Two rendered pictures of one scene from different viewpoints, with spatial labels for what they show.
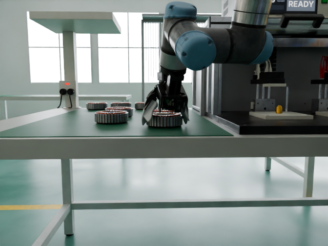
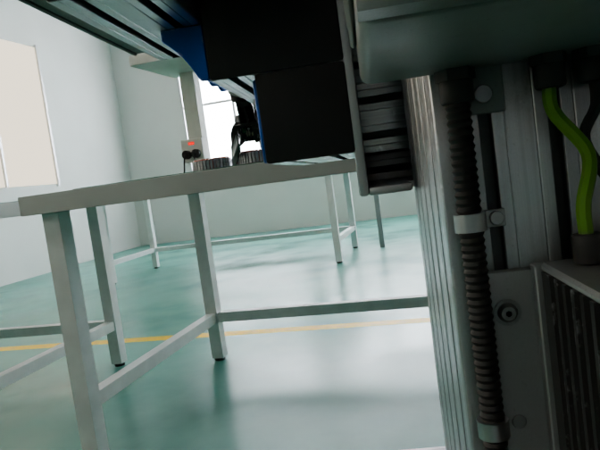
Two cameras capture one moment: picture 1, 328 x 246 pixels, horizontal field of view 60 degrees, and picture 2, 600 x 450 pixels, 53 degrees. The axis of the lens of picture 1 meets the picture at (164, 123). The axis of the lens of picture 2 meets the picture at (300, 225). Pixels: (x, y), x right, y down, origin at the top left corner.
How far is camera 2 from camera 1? 85 cm
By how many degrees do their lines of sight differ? 17
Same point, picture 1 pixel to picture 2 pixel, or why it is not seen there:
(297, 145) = not seen: hidden behind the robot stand
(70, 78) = (195, 136)
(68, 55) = (189, 105)
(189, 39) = not seen: hidden behind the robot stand
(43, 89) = not seen: hidden behind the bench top
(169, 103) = (248, 133)
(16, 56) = (165, 128)
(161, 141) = (229, 170)
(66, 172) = (204, 268)
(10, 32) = (153, 87)
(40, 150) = (120, 194)
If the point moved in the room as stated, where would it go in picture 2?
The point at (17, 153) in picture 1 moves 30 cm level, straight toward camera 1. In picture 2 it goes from (102, 199) to (83, 201)
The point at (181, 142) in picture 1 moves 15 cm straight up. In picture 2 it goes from (248, 169) to (239, 103)
